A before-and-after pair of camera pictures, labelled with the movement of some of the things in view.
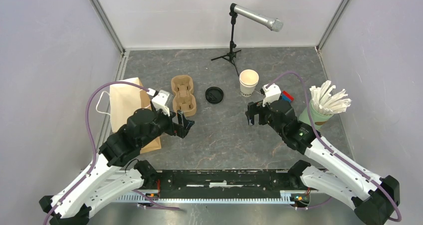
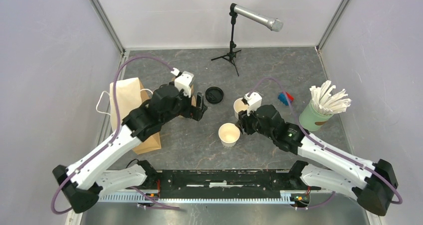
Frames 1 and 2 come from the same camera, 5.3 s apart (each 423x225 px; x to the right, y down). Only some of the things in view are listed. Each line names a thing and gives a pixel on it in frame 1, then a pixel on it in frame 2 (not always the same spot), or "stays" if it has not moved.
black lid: [214, 95] stays
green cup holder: [316, 119] stays
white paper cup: [248, 80] to [239, 106]
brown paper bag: [125, 98] stays
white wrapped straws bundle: [326, 104] stays
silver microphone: [274, 24] stays
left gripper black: [181, 128] to [196, 112]
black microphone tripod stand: [230, 57] stays
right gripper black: [258, 109] to [243, 124]
